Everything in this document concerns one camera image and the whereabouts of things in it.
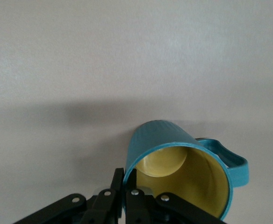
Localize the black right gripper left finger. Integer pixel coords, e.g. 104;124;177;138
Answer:
12;168;125;224

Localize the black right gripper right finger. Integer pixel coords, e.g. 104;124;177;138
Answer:
124;168;229;224

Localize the teal cup yellow inside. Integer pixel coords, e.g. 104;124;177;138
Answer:
123;119;250;222

